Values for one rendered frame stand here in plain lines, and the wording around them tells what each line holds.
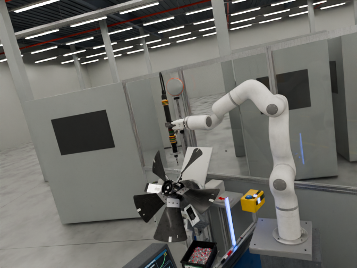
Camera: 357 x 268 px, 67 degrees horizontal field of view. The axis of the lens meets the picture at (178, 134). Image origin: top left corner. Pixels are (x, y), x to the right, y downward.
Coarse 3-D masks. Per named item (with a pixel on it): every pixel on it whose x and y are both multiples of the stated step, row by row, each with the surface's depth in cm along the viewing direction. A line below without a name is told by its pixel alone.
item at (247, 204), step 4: (248, 192) 192; (252, 192) 191; (256, 192) 190; (260, 192) 189; (244, 196) 188; (252, 196) 185; (256, 196) 185; (244, 200) 184; (248, 200) 182; (252, 200) 180; (264, 200) 192; (244, 204) 185; (248, 204) 183; (252, 204) 181; (260, 204) 187; (244, 208) 186; (248, 208) 184; (252, 208) 182; (256, 208) 182
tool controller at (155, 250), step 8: (152, 248) 121; (160, 248) 118; (168, 248) 120; (136, 256) 119; (144, 256) 116; (152, 256) 114; (160, 256) 116; (168, 256) 119; (128, 264) 114; (136, 264) 111; (144, 264) 110; (152, 264) 112; (160, 264) 115; (168, 264) 118
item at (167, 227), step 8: (168, 208) 187; (176, 208) 188; (168, 216) 184; (176, 216) 185; (160, 224) 183; (168, 224) 182; (176, 224) 182; (160, 232) 180; (168, 232) 180; (176, 232) 180; (184, 232) 180; (160, 240) 178; (168, 240) 177; (176, 240) 177; (184, 240) 177
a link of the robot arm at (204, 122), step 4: (192, 116) 164; (196, 116) 161; (200, 116) 159; (204, 116) 157; (208, 116) 158; (188, 120) 164; (192, 120) 161; (196, 120) 160; (200, 120) 157; (204, 120) 156; (208, 120) 158; (188, 124) 164; (192, 124) 162; (196, 124) 160; (200, 124) 158; (204, 124) 156; (208, 124) 158; (192, 128) 164; (196, 128) 162; (200, 128) 160; (204, 128) 158; (208, 128) 158
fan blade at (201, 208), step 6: (186, 192) 185; (192, 192) 183; (198, 192) 182; (204, 192) 181; (210, 192) 179; (216, 192) 177; (186, 198) 179; (192, 198) 178; (198, 198) 176; (204, 198) 175; (210, 198) 174; (192, 204) 174; (198, 204) 172; (204, 204) 171; (210, 204) 170; (198, 210) 169; (204, 210) 168
